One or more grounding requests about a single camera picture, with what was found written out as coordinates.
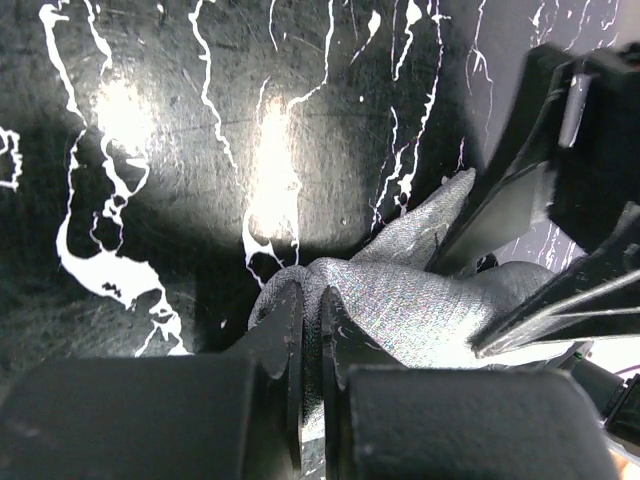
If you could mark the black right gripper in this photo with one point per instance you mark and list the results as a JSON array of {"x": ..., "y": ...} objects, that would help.
[{"x": 570, "y": 153}]

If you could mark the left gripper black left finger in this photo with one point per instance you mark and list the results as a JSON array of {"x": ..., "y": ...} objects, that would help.
[{"x": 232, "y": 415}]

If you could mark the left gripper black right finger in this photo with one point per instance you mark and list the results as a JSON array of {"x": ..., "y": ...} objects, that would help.
[{"x": 386, "y": 421}]

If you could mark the grey cloth napkin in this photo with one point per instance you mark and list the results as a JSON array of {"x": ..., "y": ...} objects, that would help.
[{"x": 422, "y": 319}]

